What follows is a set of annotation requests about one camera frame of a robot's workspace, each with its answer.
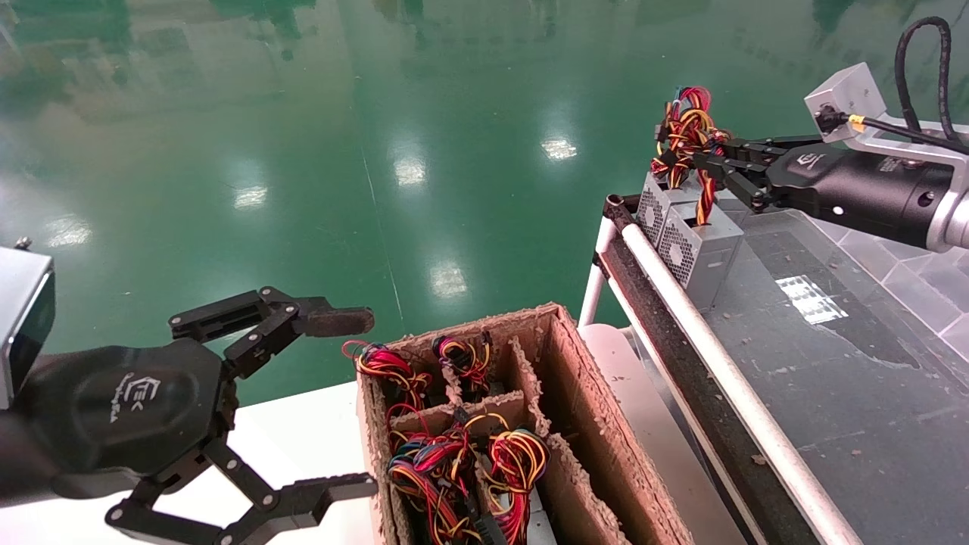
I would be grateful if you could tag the clear acrylic divider tray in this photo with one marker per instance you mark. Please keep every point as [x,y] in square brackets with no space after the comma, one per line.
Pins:
[923,288]

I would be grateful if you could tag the silver camera mounting bracket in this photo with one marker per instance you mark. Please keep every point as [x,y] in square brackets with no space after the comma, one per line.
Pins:
[908,147]

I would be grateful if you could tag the long white frame tube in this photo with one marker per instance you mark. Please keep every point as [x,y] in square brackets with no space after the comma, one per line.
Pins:
[727,371]

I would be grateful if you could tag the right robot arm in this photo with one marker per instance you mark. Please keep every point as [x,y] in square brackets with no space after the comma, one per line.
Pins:
[955,216]

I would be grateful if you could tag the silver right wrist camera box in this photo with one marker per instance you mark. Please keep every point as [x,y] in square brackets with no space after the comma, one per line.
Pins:
[852,94]

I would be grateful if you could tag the grey mesh-sided power supply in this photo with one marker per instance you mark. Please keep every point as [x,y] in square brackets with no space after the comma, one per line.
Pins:
[649,208]

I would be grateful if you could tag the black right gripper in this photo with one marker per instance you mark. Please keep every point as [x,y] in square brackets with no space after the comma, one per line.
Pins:
[855,189]

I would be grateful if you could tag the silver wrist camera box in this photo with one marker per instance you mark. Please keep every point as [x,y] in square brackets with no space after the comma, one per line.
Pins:
[19,318]
[852,94]

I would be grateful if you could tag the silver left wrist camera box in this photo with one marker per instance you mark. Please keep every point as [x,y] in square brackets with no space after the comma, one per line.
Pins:
[19,318]

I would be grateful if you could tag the white frame leg tube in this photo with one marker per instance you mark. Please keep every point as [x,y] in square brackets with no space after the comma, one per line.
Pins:
[598,280]

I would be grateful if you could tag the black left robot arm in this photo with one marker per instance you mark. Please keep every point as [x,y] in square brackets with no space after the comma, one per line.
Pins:
[11,454]

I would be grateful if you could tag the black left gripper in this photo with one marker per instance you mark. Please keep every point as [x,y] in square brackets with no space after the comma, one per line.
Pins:
[136,409]

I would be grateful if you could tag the black tube corner joint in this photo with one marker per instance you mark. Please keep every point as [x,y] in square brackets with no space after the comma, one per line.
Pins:
[619,210]

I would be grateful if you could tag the brown cardboard divider box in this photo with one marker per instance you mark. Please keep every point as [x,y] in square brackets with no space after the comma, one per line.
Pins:
[590,424]

